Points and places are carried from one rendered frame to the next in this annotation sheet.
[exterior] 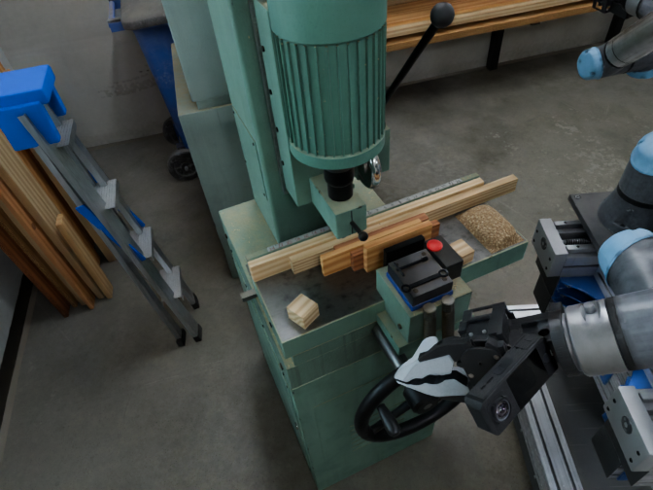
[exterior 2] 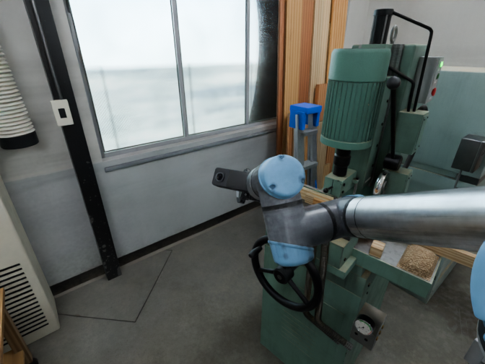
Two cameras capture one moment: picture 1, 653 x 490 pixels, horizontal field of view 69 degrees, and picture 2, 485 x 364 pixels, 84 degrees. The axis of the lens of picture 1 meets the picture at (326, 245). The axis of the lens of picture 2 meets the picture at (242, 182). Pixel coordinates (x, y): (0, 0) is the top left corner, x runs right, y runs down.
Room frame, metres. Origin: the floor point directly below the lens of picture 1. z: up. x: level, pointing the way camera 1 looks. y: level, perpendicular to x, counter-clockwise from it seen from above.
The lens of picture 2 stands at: (-0.02, -0.70, 1.50)
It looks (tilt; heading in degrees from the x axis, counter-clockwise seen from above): 26 degrees down; 62
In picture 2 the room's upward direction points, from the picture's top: straight up
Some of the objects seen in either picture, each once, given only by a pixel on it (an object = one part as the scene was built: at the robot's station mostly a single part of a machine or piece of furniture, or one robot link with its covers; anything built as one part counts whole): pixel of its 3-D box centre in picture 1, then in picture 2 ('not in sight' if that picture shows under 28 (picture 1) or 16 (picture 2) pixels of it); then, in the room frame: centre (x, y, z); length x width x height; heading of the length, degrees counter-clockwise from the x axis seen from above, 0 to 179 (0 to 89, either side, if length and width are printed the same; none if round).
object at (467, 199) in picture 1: (409, 221); (377, 224); (0.80, -0.20, 0.92); 0.60 x 0.02 x 0.04; 109
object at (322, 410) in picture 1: (336, 341); (327, 289); (0.86, 0.00, 0.36); 0.58 x 0.45 x 0.71; 19
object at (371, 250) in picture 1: (397, 246); not in sight; (0.71, -0.15, 0.94); 0.16 x 0.02 x 0.08; 109
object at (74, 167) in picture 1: (120, 232); (303, 183); (1.26, 0.72, 0.58); 0.27 x 0.25 x 1.16; 102
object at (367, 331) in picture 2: not in sight; (364, 326); (0.63, -0.36, 0.65); 0.06 x 0.04 x 0.08; 109
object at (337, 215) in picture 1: (338, 205); (340, 183); (0.76, -0.03, 1.03); 0.14 x 0.07 x 0.09; 19
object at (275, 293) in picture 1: (399, 279); (339, 238); (0.67, -0.15, 0.87); 0.61 x 0.30 x 0.06; 109
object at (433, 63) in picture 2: not in sight; (426, 79); (1.09, -0.07, 1.40); 0.10 x 0.06 x 0.16; 19
